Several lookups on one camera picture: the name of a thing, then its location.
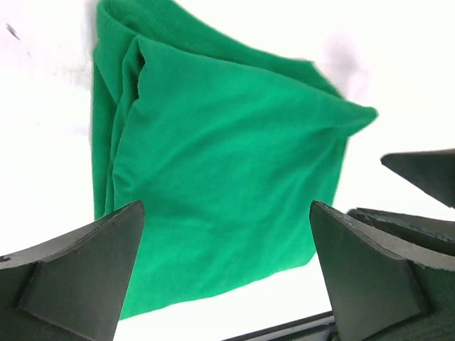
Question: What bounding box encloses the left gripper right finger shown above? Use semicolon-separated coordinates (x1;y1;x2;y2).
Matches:
309;202;454;340

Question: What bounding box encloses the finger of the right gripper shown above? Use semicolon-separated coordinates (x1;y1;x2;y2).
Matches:
347;208;454;256
380;148;454;208

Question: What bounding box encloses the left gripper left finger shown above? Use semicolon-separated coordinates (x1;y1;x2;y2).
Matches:
1;201;145;340

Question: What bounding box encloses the green t shirt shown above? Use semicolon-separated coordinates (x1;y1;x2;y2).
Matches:
92;1;378;319

